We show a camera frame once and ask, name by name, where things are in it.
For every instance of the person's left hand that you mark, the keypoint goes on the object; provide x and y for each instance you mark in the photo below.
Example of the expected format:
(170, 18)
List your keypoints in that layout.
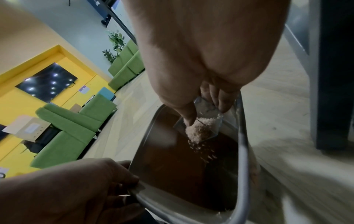
(63, 192)

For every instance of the person's right hand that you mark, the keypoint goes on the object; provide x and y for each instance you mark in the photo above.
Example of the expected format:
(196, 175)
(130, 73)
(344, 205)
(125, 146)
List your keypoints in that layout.
(210, 39)

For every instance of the clear plastic bag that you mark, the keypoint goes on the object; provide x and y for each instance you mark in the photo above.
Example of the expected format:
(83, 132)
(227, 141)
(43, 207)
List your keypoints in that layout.
(207, 109)

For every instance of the stainless steel pot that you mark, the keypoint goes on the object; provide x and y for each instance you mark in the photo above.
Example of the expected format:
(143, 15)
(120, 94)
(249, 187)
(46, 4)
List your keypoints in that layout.
(177, 175)

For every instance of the black bag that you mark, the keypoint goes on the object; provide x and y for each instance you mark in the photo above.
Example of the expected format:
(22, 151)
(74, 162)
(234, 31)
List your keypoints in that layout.
(41, 140)

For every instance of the large green sofa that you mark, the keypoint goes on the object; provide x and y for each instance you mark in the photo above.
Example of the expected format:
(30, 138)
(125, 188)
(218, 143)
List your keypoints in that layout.
(72, 129)

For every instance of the open cardboard box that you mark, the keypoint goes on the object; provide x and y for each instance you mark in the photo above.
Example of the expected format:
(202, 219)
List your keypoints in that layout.
(26, 128)

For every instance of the small brown cardboard box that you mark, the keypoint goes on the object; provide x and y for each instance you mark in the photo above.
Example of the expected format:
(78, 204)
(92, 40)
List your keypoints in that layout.
(76, 108)

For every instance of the white rice grains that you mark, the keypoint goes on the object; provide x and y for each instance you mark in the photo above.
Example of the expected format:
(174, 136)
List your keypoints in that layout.
(197, 131)

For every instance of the green potted plant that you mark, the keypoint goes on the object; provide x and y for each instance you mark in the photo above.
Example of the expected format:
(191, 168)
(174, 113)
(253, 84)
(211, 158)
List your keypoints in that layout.
(116, 42)

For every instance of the black long table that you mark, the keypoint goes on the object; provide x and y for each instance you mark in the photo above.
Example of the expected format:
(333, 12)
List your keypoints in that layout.
(110, 13)

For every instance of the white paper notice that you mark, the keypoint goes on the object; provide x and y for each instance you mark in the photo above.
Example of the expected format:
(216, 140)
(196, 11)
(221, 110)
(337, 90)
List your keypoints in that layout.
(83, 89)

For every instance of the light blue cushion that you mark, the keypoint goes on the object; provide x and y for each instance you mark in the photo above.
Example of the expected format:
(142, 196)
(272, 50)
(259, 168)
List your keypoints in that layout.
(107, 93)

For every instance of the black wall television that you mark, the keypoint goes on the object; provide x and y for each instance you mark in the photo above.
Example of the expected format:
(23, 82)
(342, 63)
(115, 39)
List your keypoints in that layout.
(45, 82)

